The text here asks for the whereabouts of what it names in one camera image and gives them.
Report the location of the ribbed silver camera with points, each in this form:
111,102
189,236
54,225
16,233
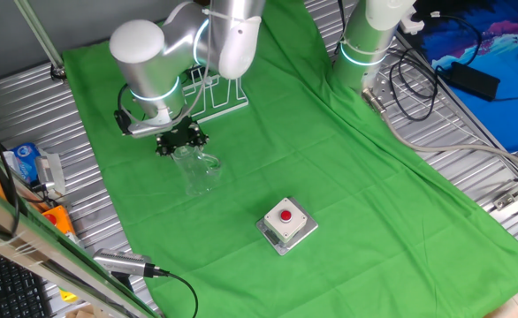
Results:
44,170

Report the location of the blue tissue pack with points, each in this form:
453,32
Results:
25,159

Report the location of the black power adapter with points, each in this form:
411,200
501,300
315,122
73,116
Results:
475,81

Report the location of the black keyboard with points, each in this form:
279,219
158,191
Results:
7,291

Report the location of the silver depth camera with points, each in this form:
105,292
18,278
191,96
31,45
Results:
122,262

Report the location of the grey box small red button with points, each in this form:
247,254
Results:
285,218

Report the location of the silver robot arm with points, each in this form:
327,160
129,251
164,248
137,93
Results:
148,66

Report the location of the white power plug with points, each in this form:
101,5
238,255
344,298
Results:
411,24

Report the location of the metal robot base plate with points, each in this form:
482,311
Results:
385,88

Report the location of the orange box red button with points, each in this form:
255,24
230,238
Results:
62,221

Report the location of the wooden blocks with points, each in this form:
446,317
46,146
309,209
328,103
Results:
80,313

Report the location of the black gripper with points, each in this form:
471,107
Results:
181,132

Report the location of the green cloth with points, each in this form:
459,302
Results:
329,199

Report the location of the clear glass cup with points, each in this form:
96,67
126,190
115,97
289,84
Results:
197,176

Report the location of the blue patterned mat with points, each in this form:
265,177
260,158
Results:
515,115

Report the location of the aluminium frame bar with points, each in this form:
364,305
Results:
29,249
38,33
513,196

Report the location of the black camera stand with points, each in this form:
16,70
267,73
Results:
124,280

